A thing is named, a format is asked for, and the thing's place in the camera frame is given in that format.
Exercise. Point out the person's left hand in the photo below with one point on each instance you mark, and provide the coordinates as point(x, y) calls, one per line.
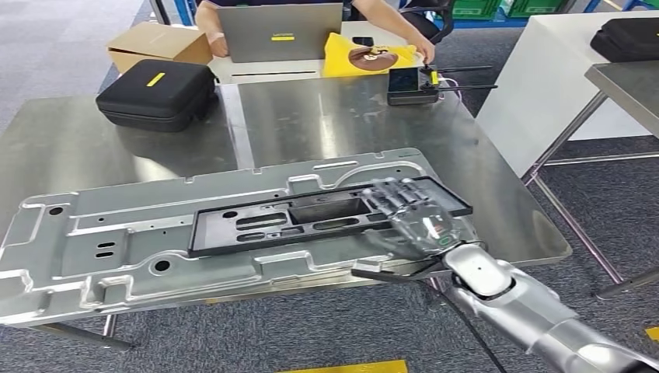
point(425, 50)

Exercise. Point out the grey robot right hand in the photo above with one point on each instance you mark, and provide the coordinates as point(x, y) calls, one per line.
point(422, 221)

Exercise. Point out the person's right hand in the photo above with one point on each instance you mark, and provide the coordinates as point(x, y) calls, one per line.
point(219, 46)

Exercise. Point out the black plastic panel with cutouts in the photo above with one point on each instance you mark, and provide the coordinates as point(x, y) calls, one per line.
point(231, 226)

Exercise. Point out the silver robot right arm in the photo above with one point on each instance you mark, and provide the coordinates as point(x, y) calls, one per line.
point(530, 309)

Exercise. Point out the person's left forearm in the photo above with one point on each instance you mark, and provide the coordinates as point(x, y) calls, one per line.
point(386, 18)

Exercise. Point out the person's right forearm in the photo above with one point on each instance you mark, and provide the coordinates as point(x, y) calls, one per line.
point(206, 18)

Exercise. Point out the stainless steel workbench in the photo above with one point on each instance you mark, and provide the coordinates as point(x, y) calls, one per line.
point(334, 123)

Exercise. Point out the black remote controller with antennas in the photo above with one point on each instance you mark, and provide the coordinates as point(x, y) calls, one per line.
point(406, 87)

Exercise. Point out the brown round disc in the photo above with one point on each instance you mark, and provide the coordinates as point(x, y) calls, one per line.
point(373, 57)

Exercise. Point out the grey laptop with yellow label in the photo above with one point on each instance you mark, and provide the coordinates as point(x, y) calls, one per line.
point(278, 31)

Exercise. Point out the black phone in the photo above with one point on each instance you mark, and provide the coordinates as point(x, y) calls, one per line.
point(363, 41)

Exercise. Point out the brown cardboard box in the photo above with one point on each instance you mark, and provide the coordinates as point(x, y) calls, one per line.
point(154, 43)

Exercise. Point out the green crate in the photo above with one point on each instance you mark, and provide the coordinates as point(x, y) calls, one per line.
point(476, 8)
point(535, 6)

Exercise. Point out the person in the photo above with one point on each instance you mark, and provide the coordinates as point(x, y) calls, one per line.
point(278, 2)

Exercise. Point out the black case with yellow label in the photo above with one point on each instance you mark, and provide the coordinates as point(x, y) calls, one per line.
point(154, 95)
point(625, 41)

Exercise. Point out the yellow sheet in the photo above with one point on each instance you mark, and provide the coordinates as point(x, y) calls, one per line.
point(337, 59)

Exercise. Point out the white partition board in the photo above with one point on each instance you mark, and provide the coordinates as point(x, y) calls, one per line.
point(535, 77)

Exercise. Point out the yellow floor tape square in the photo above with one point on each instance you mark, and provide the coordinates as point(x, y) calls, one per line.
point(360, 367)

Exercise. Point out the stamped silver metal plate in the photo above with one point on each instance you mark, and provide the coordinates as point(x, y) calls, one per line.
point(103, 247)

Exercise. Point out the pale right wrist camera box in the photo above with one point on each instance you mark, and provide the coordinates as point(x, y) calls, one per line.
point(391, 273)

